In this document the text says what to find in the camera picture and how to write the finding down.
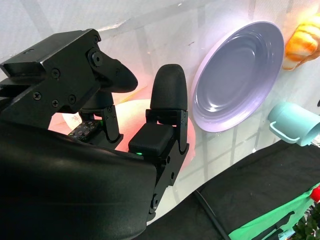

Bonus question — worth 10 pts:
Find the black cable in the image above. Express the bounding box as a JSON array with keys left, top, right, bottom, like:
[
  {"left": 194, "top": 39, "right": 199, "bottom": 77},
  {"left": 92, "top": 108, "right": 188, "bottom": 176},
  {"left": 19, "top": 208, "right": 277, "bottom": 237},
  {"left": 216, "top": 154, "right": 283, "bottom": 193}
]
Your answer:
[{"left": 194, "top": 189, "right": 231, "bottom": 240}]

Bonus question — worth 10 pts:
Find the teal mug with handle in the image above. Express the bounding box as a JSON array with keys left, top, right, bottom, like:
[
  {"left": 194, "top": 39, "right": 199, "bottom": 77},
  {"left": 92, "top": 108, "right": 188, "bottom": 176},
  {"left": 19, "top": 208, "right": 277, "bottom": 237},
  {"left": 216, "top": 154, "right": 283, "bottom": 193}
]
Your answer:
[{"left": 268, "top": 102, "right": 320, "bottom": 147}]

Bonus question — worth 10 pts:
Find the red object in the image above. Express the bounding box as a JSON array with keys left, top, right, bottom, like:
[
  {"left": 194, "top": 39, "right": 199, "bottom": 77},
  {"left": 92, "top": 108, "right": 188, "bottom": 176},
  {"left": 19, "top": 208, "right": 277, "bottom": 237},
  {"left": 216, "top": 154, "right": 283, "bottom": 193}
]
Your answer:
[{"left": 309, "top": 185, "right": 320, "bottom": 203}]

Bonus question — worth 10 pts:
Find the green plant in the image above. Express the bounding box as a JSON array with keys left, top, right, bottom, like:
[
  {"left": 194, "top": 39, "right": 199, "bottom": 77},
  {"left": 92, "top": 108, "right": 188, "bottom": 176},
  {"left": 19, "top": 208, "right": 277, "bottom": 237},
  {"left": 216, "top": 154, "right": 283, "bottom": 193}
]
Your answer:
[{"left": 291, "top": 204, "right": 320, "bottom": 240}]

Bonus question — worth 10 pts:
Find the green cloth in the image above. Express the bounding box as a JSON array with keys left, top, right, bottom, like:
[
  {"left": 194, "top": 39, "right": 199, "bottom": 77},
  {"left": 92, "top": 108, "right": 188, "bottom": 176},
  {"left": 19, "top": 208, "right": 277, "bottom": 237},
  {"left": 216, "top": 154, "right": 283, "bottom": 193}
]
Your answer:
[{"left": 228, "top": 183, "right": 320, "bottom": 240}]

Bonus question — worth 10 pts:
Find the pink plush pig doll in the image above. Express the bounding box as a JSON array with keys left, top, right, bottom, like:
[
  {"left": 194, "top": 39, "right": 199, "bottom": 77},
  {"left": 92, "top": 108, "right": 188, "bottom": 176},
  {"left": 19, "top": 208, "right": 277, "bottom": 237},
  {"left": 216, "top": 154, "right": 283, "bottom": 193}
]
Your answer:
[{"left": 47, "top": 72, "right": 197, "bottom": 173}]

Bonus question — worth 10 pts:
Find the orange striped pumpkin plush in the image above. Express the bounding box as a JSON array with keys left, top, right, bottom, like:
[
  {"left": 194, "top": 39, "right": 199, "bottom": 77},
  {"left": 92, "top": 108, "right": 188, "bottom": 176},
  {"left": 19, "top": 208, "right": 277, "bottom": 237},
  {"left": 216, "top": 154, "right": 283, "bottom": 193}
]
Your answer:
[{"left": 282, "top": 7, "right": 320, "bottom": 71}]

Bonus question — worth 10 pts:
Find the black backdrop cloth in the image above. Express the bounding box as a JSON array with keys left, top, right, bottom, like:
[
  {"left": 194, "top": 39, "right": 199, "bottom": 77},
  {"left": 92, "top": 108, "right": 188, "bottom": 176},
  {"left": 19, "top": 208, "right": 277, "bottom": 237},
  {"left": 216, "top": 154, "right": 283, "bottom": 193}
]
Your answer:
[{"left": 139, "top": 141, "right": 320, "bottom": 240}]

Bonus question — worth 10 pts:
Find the lavender round plate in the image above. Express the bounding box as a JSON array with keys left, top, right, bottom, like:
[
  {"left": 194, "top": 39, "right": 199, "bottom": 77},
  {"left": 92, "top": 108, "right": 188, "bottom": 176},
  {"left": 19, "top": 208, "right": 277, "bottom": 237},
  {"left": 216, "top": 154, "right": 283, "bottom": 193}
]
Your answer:
[{"left": 191, "top": 20, "right": 286, "bottom": 133}]

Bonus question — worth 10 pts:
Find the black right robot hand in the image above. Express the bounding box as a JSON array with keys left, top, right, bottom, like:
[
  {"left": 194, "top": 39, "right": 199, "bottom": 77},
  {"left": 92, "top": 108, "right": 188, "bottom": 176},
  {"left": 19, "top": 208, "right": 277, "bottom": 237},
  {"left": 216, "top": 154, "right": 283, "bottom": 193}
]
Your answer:
[{"left": 0, "top": 28, "right": 189, "bottom": 240}]

